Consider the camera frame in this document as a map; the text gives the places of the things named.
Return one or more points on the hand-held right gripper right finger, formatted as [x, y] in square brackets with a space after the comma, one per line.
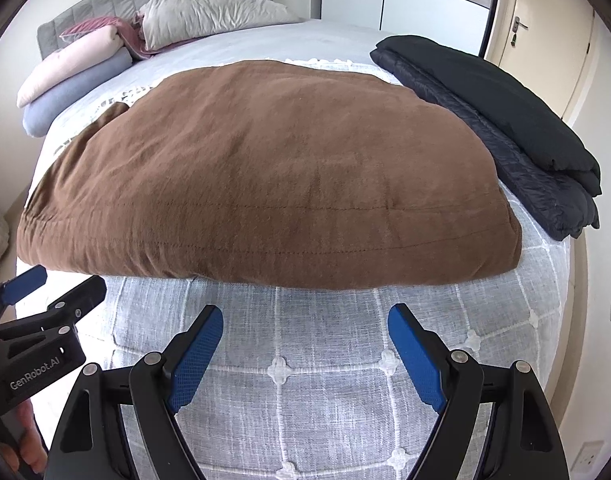
[416, 357]

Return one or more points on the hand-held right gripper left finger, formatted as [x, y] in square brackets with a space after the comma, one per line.
[195, 360]

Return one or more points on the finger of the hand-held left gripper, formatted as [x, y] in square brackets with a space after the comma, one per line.
[80, 295]
[23, 282]

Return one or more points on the brown coat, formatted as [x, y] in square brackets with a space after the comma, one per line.
[260, 175]

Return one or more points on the person's left hand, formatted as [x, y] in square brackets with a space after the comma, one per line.
[30, 447]

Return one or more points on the folded black quilted duvet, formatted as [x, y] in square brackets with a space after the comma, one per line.
[535, 192]

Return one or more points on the pink pillow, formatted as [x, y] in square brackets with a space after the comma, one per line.
[70, 60]

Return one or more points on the dusty rose pillow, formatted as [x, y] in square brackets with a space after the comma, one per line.
[96, 24]

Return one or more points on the grey pillow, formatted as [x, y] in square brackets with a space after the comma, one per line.
[210, 17]

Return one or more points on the cream door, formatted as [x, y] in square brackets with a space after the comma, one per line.
[545, 55]

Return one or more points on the bed with pale sheet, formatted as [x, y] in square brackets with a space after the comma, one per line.
[295, 40]

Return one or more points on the white and grey wardrobe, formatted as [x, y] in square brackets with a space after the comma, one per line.
[425, 5]

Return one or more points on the white wall socket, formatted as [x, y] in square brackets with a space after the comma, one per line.
[587, 459]

